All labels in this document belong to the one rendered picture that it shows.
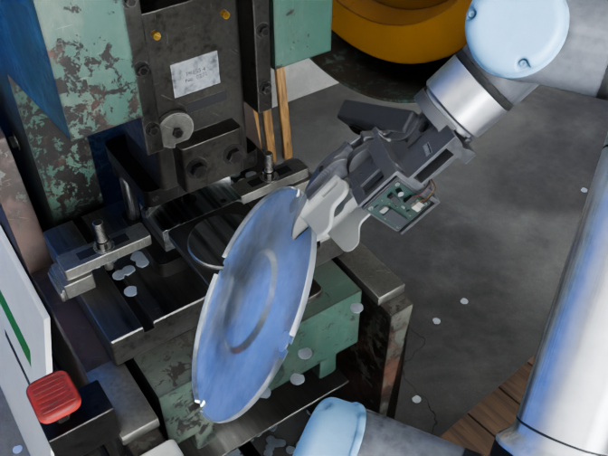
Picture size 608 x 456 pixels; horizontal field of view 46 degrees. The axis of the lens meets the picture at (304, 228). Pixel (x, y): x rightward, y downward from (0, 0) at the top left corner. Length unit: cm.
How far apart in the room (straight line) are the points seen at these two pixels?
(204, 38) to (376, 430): 59
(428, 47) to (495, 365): 112
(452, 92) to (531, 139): 212
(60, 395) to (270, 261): 37
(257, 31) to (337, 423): 57
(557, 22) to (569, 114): 243
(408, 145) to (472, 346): 137
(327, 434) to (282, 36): 59
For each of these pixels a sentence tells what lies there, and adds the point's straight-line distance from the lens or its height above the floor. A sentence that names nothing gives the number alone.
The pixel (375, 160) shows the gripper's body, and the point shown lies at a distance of 71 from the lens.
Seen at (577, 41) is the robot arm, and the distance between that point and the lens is 59.
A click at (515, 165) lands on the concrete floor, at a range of 267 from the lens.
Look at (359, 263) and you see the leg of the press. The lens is 131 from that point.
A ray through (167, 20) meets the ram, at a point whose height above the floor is 115.
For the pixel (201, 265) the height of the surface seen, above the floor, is 78.
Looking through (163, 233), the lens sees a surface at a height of 78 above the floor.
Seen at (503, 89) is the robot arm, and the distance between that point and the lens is 69.
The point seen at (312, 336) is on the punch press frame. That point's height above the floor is 59.
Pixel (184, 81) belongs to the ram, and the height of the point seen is 106.
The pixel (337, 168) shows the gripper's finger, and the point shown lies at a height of 112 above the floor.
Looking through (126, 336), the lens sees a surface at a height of 70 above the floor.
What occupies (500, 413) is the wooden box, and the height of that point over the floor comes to 35.
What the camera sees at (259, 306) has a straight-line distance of 82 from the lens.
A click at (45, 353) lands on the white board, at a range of 144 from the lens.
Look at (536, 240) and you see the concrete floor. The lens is 239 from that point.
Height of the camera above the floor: 158
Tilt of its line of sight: 43 degrees down
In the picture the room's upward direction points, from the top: straight up
